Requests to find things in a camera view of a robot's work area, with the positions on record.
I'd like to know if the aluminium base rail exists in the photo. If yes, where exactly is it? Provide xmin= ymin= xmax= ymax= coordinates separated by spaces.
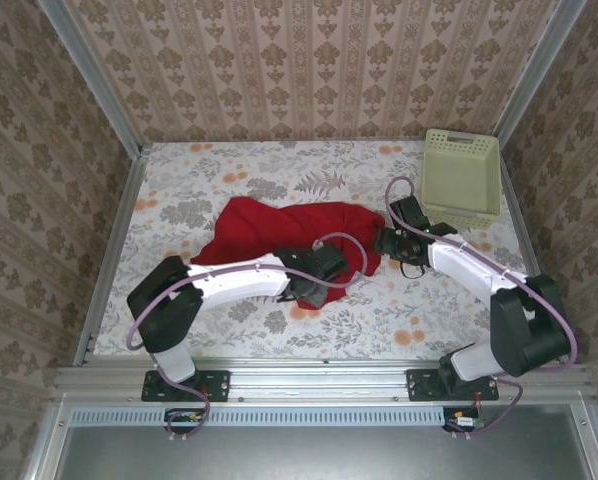
xmin=53 ymin=357 xmax=593 ymax=401

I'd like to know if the red t-shirt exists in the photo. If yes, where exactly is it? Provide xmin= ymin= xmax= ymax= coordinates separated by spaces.
xmin=189 ymin=196 xmax=386 ymax=311

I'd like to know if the grey metal panel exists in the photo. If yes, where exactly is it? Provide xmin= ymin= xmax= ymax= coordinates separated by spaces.
xmin=53 ymin=424 xmax=598 ymax=480

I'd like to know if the small circuit board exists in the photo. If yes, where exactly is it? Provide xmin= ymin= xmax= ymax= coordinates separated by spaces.
xmin=164 ymin=407 xmax=205 ymax=434
xmin=443 ymin=407 xmax=485 ymax=434

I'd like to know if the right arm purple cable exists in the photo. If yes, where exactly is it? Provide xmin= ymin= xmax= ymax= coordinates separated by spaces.
xmin=384 ymin=175 xmax=579 ymax=441

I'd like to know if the aluminium table side rail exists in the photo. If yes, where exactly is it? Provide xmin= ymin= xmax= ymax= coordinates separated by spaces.
xmin=498 ymin=139 xmax=570 ymax=364
xmin=73 ymin=144 xmax=153 ymax=366

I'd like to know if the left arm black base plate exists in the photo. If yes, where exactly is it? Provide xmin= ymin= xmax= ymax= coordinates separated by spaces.
xmin=141 ymin=369 xmax=231 ymax=403

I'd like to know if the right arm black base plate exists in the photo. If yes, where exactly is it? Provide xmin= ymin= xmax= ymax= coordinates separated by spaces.
xmin=407 ymin=368 xmax=500 ymax=403

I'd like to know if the pale green plastic basket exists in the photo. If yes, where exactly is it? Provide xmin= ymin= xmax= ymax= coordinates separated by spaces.
xmin=421 ymin=128 xmax=504 ymax=231

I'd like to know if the floral tablecloth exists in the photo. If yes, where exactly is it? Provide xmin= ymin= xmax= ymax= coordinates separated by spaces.
xmin=93 ymin=139 xmax=540 ymax=361

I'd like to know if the aluminium frame post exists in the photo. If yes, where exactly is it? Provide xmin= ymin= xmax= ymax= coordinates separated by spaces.
xmin=493 ymin=0 xmax=588 ymax=144
xmin=36 ymin=0 xmax=145 ymax=156

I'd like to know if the white slotted cable duct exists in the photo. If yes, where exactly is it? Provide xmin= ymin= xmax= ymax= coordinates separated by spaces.
xmin=71 ymin=405 xmax=445 ymax=427

